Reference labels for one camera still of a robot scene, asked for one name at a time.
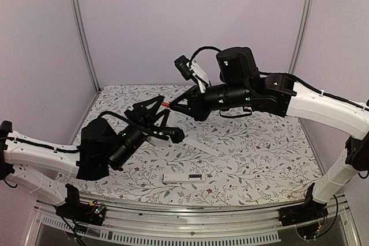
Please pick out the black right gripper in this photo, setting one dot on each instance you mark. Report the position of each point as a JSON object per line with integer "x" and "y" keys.
{"x": 195, "y": 109}

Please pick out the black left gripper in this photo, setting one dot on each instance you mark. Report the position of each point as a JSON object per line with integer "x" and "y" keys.
{"x": 142, "y": 113}

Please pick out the white remote battery cover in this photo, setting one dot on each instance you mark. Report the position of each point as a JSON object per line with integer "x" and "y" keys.
{"x": 200, "y": 146}

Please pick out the white air conditioner remote control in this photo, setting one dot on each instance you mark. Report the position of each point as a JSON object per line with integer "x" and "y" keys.
{"x": 179, "y": 178}

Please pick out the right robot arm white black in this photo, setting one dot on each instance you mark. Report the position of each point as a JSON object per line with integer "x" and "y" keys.
{"x": 281, "y": 94}

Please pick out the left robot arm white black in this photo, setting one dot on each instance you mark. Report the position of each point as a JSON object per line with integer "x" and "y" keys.
{"x": 106, "y": 143}

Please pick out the floral patterned table mat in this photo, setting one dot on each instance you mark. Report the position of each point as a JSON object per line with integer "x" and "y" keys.
{"x": 262, "y": 159}

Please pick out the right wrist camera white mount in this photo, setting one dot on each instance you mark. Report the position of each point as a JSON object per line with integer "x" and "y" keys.
{"x": 190, "y": 70}

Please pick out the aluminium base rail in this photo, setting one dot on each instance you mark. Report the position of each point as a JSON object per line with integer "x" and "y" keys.
{"x": 137, "y": 223}

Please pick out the right aluminium corner post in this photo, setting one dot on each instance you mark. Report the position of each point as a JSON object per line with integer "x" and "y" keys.
{"x": 300, "y": 36}

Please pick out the aluminium corner post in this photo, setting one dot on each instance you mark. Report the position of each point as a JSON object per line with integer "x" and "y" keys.
{"x": 300, "y": 36}
{"x": 76, "y": 9}

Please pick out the left aluminium corner post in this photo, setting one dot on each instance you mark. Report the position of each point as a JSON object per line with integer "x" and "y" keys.
{"x": 76, "y": 9}

